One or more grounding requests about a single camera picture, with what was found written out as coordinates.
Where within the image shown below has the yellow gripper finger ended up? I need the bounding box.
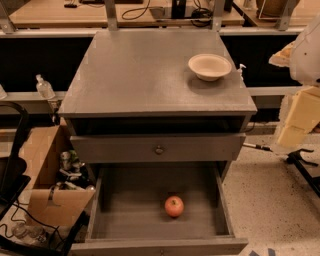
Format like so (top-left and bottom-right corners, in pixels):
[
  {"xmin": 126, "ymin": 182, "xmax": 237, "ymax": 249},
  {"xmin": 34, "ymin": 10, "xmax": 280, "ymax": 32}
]
[
  {"xmin": 276, "ymin": 86, "xmax": 320, "ymax": 148},
  {"xmin": 269, "ymin": 42, "xmax": 294, "ymax": 67}
]

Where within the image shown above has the red apple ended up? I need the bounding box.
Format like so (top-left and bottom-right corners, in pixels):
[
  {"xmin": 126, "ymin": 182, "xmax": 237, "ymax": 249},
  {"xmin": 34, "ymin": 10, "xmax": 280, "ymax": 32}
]
[{"xmin": 165, "ymin": 196, "xmax": 184, "ymax": 218}]

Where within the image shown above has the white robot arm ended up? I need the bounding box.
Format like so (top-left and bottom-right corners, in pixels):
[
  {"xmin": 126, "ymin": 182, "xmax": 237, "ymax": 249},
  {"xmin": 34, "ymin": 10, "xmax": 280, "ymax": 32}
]
[{"xmin": 269, "ymin": 15, "xmax": 320, "ymax": 152}]

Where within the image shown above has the closed grey upper drawer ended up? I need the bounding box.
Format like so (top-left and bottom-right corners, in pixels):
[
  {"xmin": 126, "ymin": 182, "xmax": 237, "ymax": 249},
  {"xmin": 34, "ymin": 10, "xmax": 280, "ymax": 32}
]
[{"xmin": 70, "ymin": 133, "xmax": 245, "ymax": 164}]

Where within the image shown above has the grey wooden drawer cabinet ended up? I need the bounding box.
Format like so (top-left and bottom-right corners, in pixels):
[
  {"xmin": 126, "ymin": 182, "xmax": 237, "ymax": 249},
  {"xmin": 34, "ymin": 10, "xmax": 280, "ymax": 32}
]
[{"xmin": 58, "ymin": 28, "xmax": 258, "ymax": 256}]

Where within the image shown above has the round metal drawer knob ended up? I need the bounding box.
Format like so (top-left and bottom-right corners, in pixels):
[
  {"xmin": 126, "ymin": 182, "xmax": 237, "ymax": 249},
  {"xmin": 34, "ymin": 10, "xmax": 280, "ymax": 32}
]
[{"xmin": 154, "ymin": 145, "xmax": 165, "ymax": 155}]

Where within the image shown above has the open grey middle drawer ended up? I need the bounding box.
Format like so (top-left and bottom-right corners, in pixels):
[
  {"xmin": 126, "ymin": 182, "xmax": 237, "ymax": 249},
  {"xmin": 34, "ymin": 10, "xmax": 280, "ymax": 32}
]
[{"xmin": 71, "ymin": 163, "xmax": 248, "ymax": 256}]

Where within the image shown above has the small white pump bottle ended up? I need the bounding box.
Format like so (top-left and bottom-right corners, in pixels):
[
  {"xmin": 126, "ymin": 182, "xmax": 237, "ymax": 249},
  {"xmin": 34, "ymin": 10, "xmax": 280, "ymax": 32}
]
[{"xmin": 237, "ymin": 63, "xmax": 247, "ymax": 81}]

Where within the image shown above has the black floor stand tool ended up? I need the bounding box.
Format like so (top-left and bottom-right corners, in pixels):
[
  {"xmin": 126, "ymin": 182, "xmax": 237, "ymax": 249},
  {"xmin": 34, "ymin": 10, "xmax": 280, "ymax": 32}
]
[{"xmin": 242, "ymin": 142, "xmax": 320, "ymax": 198}]

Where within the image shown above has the white paper bowl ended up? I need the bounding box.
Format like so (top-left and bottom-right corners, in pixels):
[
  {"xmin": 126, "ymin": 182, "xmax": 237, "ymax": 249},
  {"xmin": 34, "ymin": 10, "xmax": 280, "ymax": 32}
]
[{"xmin": 188, "ymin": 54, "xmax": 232, "ymax": 82}]

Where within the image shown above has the clear sanitizer bottle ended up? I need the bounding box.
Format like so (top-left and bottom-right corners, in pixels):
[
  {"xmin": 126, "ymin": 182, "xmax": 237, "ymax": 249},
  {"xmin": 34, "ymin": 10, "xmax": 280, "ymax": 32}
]
[{"xmin": 36, "ymin": 74, "xmax": 55, "ymax": 100}]

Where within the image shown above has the brown cardboard box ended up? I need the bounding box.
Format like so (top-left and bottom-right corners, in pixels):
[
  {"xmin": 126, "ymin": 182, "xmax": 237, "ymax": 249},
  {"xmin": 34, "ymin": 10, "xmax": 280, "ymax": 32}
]
[{"xmin": 20, "ymin": 125, "xmax": 95, "ymax": 226}]

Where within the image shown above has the black chair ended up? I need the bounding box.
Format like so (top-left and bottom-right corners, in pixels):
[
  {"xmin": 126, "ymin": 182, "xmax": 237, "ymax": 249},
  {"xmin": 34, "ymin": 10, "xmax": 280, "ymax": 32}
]
[{"xmin": 0, "ymin": 101, "xmax": 31, "ymax": 220}]

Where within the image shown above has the wooden desk with cables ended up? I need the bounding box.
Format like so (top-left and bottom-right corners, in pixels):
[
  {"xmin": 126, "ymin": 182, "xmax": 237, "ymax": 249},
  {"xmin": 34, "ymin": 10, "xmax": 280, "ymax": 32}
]
[{"xmin": 9, "ymin": 0, "xmax": 246, "ymax": 29}]

